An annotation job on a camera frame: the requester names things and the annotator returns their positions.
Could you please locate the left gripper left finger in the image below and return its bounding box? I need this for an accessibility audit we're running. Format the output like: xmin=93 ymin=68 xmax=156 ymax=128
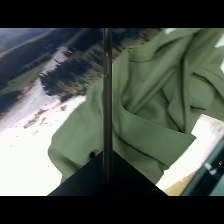
xmin=48 ymin=150 xmax=106 ymax=197

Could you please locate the olive green shirt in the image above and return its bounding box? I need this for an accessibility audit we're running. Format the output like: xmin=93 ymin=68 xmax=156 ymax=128
xmin=47 ymin=27 xmax=224 ymax=185

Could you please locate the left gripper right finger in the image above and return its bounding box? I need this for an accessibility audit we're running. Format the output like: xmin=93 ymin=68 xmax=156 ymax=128
xmin=109 ymin=150 xmax=168 ymax=197

